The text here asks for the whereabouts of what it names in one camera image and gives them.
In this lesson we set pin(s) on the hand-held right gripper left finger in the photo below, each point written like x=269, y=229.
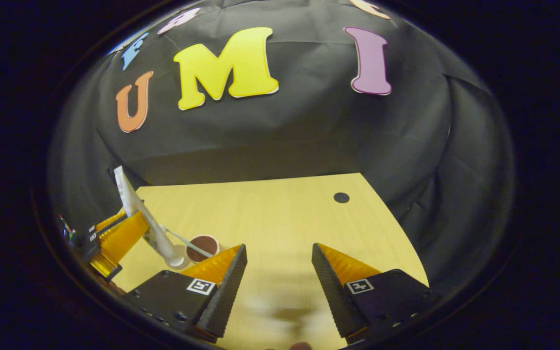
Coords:
x=226, y=291

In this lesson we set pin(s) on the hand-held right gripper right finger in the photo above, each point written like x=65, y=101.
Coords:
x=333, y=291

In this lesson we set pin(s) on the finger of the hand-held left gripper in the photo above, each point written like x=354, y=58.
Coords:
x=110, y=219
x=122, y=238

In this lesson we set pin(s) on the white toothpaste tube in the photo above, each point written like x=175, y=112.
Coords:
x=134, y=201

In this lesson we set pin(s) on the pale green toothbrush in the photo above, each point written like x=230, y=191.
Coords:
x=187, y=241

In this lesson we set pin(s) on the wooden desktop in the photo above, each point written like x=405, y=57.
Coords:
x=270, y=218

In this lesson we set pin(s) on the black backdrop cloth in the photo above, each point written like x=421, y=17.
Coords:
x=309, y=131

